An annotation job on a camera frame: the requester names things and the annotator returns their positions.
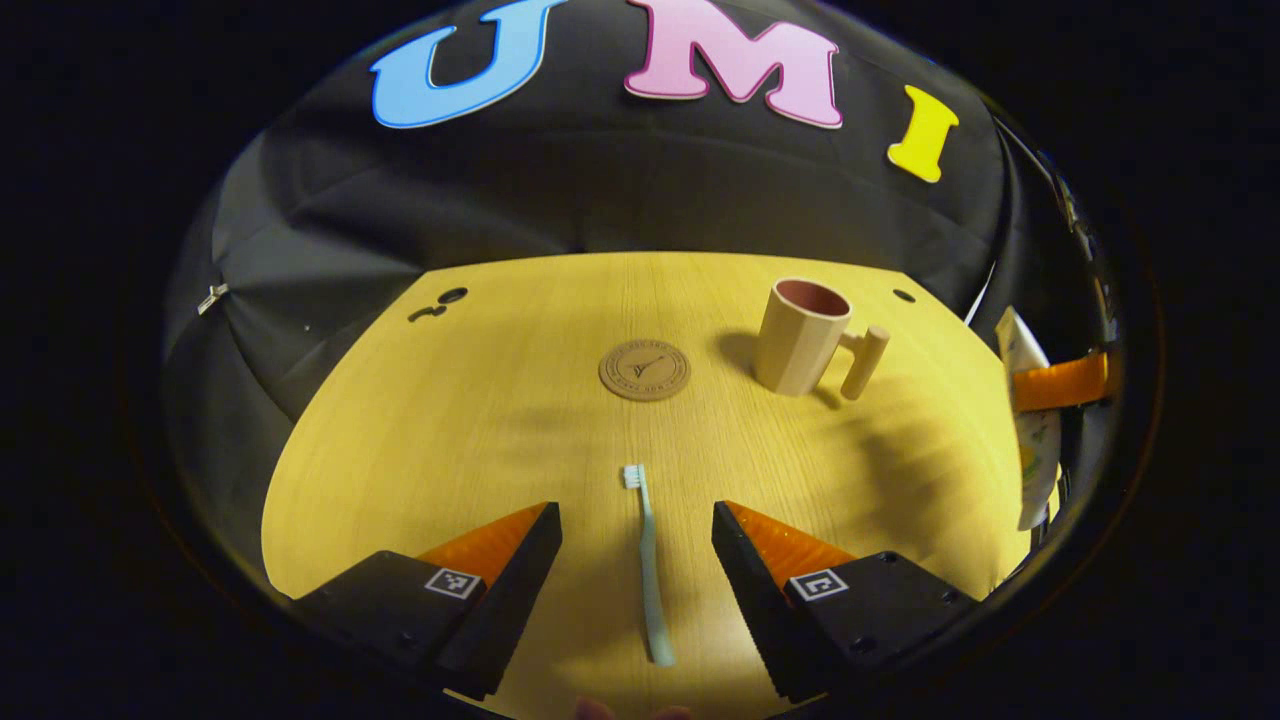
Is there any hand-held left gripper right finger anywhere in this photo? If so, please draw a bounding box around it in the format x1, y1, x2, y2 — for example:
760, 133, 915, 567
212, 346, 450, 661
711, 500, 979, 705

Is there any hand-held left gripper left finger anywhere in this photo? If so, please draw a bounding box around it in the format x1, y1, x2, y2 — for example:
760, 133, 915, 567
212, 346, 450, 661
288, 501, 564, 702

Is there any white toothpaste tube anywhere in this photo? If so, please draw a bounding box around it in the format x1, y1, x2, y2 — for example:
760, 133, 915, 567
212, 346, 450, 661
995, 307, 1063, 531

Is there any pale green toothbrush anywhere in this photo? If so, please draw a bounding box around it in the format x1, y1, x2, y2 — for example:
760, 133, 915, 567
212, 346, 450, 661
622, 464, 677, 668

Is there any round brown coaster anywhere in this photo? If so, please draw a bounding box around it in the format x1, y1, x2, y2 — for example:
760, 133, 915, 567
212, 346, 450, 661
598, 340, 692, 402

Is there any beige cup with handle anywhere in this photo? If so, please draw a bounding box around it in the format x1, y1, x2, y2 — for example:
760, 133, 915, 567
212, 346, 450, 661
752, 278, 891, 402

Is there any black backdrop cloth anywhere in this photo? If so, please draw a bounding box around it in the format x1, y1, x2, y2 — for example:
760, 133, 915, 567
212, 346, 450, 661
165, 0, 1126, 561

